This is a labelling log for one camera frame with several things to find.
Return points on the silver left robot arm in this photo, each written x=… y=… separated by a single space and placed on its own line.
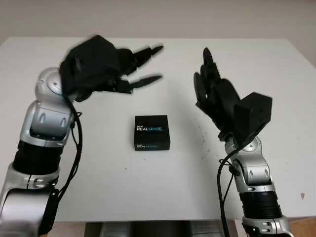
x=47 y=118

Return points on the grey robot body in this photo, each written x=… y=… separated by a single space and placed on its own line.
x=160 y=228

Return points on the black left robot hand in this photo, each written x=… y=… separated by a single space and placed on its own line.
x=123 y=61

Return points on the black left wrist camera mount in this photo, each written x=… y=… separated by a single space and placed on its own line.
x=93 y=54

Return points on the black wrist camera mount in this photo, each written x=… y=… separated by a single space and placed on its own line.
x=254 y=113
x=93 y=54

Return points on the black RealSense box lid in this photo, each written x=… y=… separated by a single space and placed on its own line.
x=150 y=130

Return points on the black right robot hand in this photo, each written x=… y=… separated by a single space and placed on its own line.
x=219 y=103

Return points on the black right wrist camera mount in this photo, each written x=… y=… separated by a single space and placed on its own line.
x=254 y=113

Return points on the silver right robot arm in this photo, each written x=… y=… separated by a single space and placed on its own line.
x=256 y=172

